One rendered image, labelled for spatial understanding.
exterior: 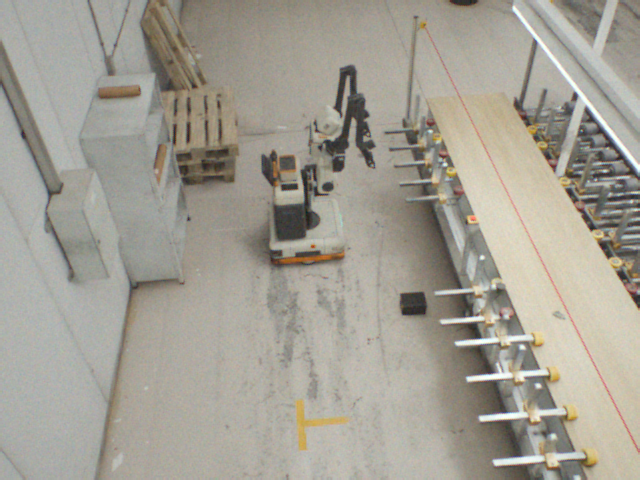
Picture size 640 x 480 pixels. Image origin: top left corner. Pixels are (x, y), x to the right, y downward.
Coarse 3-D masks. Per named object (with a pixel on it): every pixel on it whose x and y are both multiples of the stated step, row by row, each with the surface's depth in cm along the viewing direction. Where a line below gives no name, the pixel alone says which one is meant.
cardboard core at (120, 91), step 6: (102, 90) 461; (108, 90) 461; (114, 90) 461; (120, 90) 461; (126, 90) 462; (132, 90) 462; (138, 90) 464; (102, 96) 463; (108, 96) 463; (114, 96) 464; (120, 96) 465
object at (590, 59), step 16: (528, 0) 361; (544, 0) 349; (608, 0) 395; (544, 16) 341; (560, 16) 334; (608, 16) 399; (560, 32) 324; (576, 32) 319; (608, 32) 408; (576, 48) 308; (592, 64) 295; (608, 80) 283; (608, 96) 282; (624, 96) 273; (576, 112) 449; (624, 112) 270; (576, 128) 458; (560, 160) 481; (560, 176) 489
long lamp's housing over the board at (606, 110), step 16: (528, 16) 358; (544, 32) 340; (560, 48) 324; (560, 64) 321; (576, 64) 311; (576, 80) 306; (592, 80) 299; (592, 96) 293; (608, 112) 281; (624, 128) 270; (624, 144) 267
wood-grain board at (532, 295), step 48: (480, 96) 576; (480, 144) 520; (528, 144) 518; (480, 192) 474; (528, 192) 472; (528, 240) 433; (576, 240) 432; (528, 288) 401; (576, 288) 400; (624, 288) 398; (576, 336) 372; (624, 336) 371; (576, 384) 348; (624, 384) 347; (576, 432) 327; (624, 432) 326
